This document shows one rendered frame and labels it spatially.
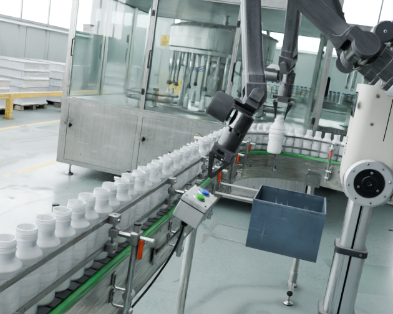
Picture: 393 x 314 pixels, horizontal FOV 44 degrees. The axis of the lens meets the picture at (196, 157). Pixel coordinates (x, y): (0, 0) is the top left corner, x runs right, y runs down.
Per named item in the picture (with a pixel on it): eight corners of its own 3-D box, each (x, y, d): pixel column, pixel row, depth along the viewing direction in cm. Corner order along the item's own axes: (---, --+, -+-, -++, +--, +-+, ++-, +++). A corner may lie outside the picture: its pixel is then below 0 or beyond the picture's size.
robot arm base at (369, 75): (370, 89, 179) (393, 63, 176) (353, 75, 180) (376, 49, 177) (368, 88, 188) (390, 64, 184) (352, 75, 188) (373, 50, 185)
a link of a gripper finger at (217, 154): (196, 172, 133) (213, 143, 131) (203, 168, 140) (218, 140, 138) (218, 185, 132) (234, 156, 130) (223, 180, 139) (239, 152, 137)
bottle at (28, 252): (-8, 316, 84) (0, 226, 81) (17, 302, 89) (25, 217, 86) (20, 328, 82) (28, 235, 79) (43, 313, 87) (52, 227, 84)
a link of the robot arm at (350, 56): (392, 48, 137) (382, 57, 142) (363, 26, 138) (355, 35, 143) (373, 71, 134) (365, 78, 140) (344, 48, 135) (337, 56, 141)
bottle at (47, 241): (42, 289, 96) (50, 210, 92) (60, 302, 92) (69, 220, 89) (14, 298, 91) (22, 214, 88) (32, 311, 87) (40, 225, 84)
